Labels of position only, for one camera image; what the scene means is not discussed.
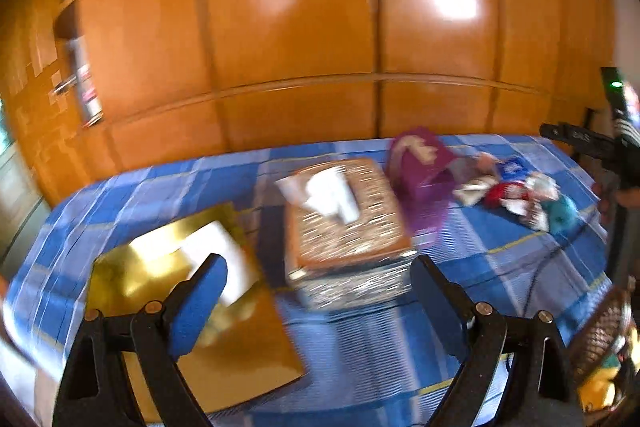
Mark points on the blue Tempo tissue pack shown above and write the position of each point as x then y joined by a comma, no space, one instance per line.
513,169

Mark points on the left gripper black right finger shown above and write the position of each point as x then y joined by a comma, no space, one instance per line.
539,389

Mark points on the teal and pink plush toy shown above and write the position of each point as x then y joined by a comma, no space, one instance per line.
562,215

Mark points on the blue plaid bed sheet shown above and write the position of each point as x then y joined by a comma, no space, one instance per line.
374,366

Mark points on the wooden wardrobe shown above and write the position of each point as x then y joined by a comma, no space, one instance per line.
98,87

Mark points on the ornate silver tissue box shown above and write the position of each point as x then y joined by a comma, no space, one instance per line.
346,243

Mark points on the gold tray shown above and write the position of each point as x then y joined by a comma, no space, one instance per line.
243,356

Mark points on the wicker basket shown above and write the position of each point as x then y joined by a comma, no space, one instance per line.
603,335

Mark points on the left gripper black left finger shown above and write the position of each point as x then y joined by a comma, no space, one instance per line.
95,389

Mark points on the red fabric item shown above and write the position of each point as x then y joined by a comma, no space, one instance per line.
502,191

